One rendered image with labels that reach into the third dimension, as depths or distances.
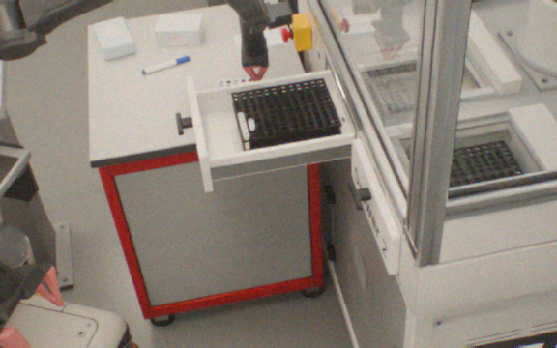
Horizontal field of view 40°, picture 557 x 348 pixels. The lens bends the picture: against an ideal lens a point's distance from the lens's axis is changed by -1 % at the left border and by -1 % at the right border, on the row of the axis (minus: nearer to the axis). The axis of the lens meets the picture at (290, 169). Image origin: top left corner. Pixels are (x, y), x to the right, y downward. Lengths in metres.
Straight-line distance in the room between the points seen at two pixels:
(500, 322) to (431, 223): 0.39
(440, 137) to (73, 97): 2.48
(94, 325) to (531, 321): 1.16
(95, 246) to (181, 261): 0.61
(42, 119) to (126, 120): 1.40
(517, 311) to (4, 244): 0.98
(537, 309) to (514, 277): 0.16
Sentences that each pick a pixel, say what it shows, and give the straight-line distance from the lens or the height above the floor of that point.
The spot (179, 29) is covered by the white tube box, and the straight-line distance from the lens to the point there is 2.23.
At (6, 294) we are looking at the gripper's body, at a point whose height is 1.10.
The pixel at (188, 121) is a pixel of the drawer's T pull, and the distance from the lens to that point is 1.74.
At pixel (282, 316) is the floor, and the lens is 2.47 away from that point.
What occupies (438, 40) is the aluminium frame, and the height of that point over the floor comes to 1.41.
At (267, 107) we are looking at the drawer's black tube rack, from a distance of 1.76.
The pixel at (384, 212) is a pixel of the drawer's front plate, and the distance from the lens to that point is 1.48.
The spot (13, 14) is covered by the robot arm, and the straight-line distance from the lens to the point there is 1.51.
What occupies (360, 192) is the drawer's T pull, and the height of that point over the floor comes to 0.91.
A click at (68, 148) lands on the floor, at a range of 3.20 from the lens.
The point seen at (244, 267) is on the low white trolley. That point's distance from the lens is 2.29.
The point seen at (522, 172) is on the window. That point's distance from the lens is 1.31.
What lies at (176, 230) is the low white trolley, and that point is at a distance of 2.14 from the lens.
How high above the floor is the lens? 2.00
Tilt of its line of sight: 43 degrees down
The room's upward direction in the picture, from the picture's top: 4 degrees counter-clockwise
